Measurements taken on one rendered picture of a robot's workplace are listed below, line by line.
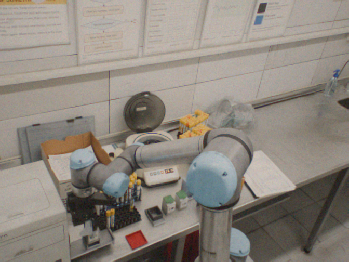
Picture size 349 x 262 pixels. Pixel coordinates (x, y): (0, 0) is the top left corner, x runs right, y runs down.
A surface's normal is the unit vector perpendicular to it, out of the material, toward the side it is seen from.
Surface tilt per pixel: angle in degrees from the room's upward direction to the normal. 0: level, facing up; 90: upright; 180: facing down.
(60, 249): 90
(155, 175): 25
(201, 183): 83
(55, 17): 90
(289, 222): 0
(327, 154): 0
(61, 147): 87
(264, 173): 1
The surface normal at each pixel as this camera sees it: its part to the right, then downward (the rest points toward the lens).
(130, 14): 0.48, 0.59
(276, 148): 0.11, -0.82
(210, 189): -0.47, 0.35
